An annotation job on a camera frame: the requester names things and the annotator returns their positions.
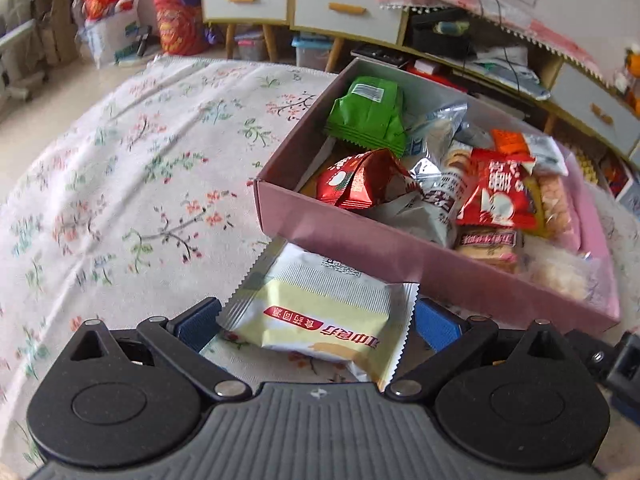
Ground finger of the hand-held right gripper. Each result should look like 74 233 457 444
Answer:
564 327 640 411

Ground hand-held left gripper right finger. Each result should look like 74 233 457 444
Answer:
385 298 571 401

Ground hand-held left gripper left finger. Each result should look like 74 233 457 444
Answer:
70 298 252 403

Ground clear rice cracker packet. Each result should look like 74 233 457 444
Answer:
522 237 603 303

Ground brown cracker packet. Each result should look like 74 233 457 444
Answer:
455 226 525 275

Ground small grey snack packet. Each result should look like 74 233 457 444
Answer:
370 191 458 248

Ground pale yellow snack packet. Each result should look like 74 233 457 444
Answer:
217 241 420 392

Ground grey white cookie packet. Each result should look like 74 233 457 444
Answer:
420 141 475 228

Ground red snack packet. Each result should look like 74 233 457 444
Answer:
456 149 540 231
316 149 422 210

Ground pink clear snack packet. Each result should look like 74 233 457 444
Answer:
535 172 583 251

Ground pink cardboard box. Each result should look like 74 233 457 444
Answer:
253 57 622 335

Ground silver white snack packet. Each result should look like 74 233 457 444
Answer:
404 104 469 157

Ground orange white snack packet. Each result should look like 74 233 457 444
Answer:
490 129 570 177

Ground green snack packet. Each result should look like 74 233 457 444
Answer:
326 76 408 158

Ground white printed box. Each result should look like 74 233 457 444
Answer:
600 155 640 206

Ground floral cloth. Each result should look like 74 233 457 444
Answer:
0 55 640 466

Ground yellow egg tray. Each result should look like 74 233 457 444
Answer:
570 145 601 186

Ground red box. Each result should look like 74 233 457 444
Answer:
407 57 468 93

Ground folded cloth pile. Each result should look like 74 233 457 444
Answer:
470 45 551 101

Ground small clear storage bin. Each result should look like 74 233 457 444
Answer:
235 32 268 61

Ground blue lid storage bin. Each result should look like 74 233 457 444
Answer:
291 35 333 68

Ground white shopping bag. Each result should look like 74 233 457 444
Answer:
82 0 141 68

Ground red gift bag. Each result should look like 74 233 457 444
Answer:
152 0 208 57

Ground black cable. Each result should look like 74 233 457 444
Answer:
470 0 526 86

